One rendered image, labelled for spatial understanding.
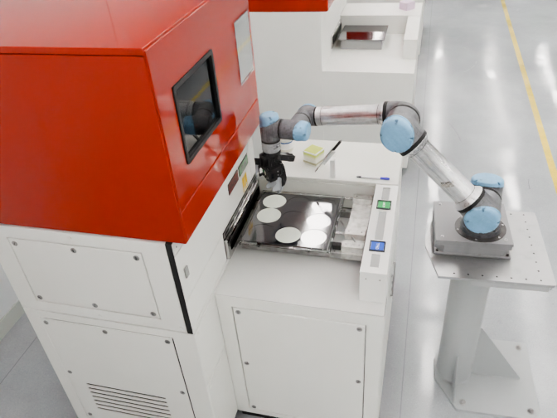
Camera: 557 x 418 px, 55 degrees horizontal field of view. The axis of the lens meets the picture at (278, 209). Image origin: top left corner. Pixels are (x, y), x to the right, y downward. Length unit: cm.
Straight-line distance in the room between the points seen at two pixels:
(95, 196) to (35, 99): 32
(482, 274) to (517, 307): 112
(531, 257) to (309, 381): 99
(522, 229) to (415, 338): 90
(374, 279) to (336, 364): 43
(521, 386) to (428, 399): 44
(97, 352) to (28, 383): 95
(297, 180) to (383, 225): 49
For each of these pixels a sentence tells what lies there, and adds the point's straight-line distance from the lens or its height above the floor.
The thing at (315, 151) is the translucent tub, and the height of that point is 103.
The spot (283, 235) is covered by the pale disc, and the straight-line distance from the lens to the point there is 211.
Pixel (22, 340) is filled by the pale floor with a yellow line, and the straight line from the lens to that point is 336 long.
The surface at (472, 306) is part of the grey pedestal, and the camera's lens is 239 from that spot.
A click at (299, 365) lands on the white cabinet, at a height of 48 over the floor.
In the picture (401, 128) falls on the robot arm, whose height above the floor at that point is 138.
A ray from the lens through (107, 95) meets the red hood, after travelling 143.
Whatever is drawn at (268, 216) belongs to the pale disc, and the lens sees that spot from 221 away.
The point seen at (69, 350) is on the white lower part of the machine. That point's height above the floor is 61.
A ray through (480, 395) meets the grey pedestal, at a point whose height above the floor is 1.
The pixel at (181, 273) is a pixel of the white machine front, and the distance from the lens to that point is 171.
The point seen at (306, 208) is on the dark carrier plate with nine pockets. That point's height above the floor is 90.
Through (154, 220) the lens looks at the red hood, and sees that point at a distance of 159.
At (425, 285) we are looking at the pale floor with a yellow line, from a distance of 322.
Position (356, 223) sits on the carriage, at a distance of 219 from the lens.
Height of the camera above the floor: 221
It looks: 36 degrees down
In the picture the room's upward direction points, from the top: 5 degrees counter-clockwise
